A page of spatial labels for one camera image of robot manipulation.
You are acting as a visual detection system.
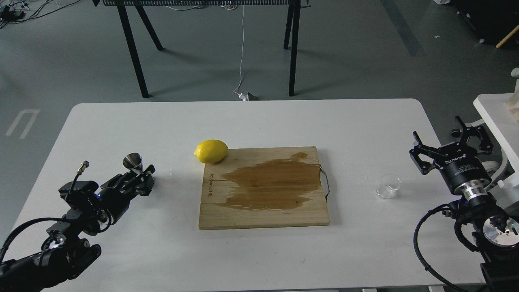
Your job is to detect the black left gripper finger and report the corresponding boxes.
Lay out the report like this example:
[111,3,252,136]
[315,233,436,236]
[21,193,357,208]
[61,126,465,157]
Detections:
[119,164,156,190]
[128,172,154,196]

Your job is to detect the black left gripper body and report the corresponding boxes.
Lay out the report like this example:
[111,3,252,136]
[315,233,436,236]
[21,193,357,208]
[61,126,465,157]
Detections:
[96,175,142,224]

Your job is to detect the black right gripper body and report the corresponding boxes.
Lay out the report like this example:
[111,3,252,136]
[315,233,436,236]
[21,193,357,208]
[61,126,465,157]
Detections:
[434,142,491,194]

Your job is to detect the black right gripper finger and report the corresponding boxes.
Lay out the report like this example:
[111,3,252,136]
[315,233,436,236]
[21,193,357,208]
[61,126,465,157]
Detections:
[455,115,494,155]
[409,131,444,176]

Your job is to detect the steel double jigger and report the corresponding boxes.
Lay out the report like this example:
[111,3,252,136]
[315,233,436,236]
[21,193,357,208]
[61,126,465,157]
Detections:
[122,152,143,174]

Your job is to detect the small clear glass beaker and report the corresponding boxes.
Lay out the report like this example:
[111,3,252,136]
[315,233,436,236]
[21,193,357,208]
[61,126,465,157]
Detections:
[375,174,401,199]

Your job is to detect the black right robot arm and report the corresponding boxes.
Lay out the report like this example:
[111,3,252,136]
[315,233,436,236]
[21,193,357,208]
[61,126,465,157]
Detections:
[409,116,519,292]

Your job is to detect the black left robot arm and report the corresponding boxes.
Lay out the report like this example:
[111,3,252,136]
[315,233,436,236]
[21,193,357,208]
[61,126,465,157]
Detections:
[0,161,155,292]

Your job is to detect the white office chair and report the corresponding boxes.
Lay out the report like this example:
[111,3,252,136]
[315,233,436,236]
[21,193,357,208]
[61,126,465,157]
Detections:
[452,124,500,193]

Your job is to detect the white side table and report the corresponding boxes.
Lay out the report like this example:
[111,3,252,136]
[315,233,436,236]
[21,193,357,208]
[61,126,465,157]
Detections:
[473,67,519,211]

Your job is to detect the yellow lemon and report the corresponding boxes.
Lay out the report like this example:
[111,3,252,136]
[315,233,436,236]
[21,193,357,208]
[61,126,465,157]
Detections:
[193,140,228,164]

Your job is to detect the wooden stick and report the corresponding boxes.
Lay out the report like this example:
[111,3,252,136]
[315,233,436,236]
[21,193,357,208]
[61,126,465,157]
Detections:
[495,25,519,49]

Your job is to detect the wooden cutting board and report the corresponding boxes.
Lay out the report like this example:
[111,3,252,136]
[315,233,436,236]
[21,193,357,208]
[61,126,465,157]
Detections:
[198,146,330,230]

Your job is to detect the black leg metal table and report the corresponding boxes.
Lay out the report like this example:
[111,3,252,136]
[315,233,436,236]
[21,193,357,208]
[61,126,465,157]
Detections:
[93,0,310,98]

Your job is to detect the white hanging cable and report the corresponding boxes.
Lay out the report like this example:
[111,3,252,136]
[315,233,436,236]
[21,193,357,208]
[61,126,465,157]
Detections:
[233,5,258,101]

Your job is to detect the black floor cables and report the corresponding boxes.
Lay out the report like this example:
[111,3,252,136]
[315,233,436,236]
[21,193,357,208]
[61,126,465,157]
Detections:
[0,0,81,29]

